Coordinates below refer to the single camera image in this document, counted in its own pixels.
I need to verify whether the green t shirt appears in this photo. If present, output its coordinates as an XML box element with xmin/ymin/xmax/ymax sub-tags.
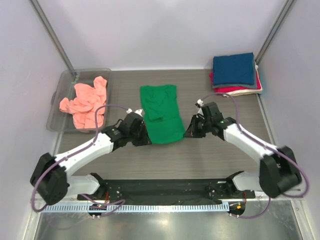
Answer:
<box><xmin>140</xmin><ymin>84</ymin><xmax>185</xmax><ymax>145</ymax></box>

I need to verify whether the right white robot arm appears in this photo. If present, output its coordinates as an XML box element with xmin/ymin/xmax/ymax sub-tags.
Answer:
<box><xmin>183</xmin><ymin>100</ymin><xmax>302</xmax><ymax>198</ymax></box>

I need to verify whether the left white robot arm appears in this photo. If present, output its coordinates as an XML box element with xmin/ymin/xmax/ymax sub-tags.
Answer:
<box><xmin>30</xmin><ymin>109</ymin><xmax>151</xmax><ymax>206</ymax></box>

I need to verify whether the folded cream t shirt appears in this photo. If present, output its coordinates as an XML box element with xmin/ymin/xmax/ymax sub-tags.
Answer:
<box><xmin>227</xmin><ymin>64</ymin><xmax>263</xmax><ymax>97</ymax></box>

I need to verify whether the folded red t shirt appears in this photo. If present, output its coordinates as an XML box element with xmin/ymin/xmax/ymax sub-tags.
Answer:
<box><xmin>209</xmin><ymin>72</ymin><xmax>248</xmax><ymax>93</ymax></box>

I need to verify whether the salmon pink t shirt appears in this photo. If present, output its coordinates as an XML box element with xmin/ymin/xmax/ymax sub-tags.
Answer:
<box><xmin>59</xmin><ymin>76</ymin><xmax>108</xmax><ymax>130</ymax></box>

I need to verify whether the folded blue t shirt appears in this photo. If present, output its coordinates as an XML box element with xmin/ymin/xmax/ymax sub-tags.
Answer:
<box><xmin>212</xmin><ymin>52</ymin><xmax>256</xmax><ymax>86</ymax></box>

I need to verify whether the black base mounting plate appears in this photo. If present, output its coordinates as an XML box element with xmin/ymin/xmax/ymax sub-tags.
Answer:
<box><xmin>88</xmin><ymin>178</ymin><xmax>256</xmax><ymax>201</ymax></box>

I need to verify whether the clear plastic bin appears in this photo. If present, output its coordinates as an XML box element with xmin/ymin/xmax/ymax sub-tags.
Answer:
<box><xmin>46</xmin><ymin>67</ymin><xmax>113</xmax><ymax>133</ymax></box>

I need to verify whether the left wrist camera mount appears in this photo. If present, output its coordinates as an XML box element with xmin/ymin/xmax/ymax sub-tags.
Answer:
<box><xmin>126</xmin><ymin>108</ymin><xmax>144</xmax><ymax>117</ymax></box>

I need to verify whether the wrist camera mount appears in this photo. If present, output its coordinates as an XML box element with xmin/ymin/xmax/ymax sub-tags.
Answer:
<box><xmin>195</xmin><ymin>99</ymin><xmax>204</xmax><ymax>115</ymax></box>
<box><xmin>126</xmin><ymin>108</ymin><xmax>144</xmax><ymax>117</ymax></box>

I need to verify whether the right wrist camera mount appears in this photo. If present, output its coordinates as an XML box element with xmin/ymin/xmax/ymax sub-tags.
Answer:
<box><xmin>195</xmin><ymin>99</ymin><xmax>204</xmax><ymax>115</ymax></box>

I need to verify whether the slotted cable duct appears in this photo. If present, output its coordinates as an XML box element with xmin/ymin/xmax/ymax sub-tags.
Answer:
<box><xmin>42</xmin><ymin>202</ymin><xmax>229</xmax><ymax>213</ymax></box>

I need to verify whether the aluminium extrusion rail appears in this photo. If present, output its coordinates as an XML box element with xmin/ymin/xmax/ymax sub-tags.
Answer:
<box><xmin>255</xmin><ymin>182</ymin><xmax>306</xmax><ymax>201</ymax></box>

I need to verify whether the left corner aluminium post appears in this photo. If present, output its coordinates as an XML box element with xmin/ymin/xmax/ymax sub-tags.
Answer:
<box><xmin>29</xmin><ymin>0</ymin><xmax>77</xmax><ymax>78</ymax></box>

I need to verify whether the corner aluminium post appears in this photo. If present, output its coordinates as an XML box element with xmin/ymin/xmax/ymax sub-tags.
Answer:
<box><xmin>29</xmin><ymin>0</ymin><xmax>77</xmax><ymax>78</ymax></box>
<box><xmin>255</xmin><ymin>0</ymin><xmax>297</xmax><ymax>65</ymax></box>

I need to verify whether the right corner aluminium post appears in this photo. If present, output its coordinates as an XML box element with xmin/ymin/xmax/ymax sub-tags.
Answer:
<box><xmin>255</xmin><ymin>0</ymin><xmax>297</xmax><ymax>65</ymax></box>

